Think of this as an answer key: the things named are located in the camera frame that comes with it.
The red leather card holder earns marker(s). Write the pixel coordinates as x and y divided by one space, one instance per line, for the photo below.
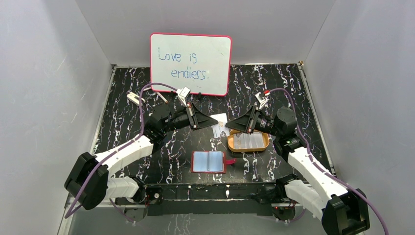
210 162

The white VIP credit card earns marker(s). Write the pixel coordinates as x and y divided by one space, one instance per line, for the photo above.
220 129

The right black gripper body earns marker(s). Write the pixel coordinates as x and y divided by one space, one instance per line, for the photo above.
264 123

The white board with red frame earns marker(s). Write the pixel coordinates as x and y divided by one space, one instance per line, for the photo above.
199 62

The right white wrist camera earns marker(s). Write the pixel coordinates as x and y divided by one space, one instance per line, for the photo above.
262 98

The tan oval card tray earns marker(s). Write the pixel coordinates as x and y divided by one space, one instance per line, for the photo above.
230 143

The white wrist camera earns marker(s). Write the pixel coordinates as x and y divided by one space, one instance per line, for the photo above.
262 98
182 95

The white marker pen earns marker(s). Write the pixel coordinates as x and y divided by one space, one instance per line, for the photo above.
162 97

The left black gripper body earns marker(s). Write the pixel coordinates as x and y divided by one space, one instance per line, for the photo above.
193 115

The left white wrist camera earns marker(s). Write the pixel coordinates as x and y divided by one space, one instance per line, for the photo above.
182 95

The cards in tray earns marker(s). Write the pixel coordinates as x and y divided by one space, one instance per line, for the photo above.
249 141

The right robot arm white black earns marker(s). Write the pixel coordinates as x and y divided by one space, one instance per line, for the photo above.
340 210

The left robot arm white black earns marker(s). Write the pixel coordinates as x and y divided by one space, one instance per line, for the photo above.
91 179

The white board eraser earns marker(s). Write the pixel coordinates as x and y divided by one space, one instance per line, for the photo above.
135 98

